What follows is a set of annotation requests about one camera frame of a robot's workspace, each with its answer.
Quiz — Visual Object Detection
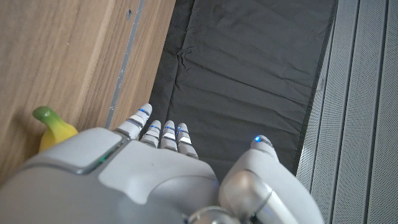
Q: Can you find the yellow toy banana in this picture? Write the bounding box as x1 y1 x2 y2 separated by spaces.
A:
32 106 79 153

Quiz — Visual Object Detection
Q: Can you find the black cloth backdrop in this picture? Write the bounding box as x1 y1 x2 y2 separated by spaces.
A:
148 0 339 184

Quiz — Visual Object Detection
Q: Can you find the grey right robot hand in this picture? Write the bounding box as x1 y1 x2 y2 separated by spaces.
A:
0 103 326 224

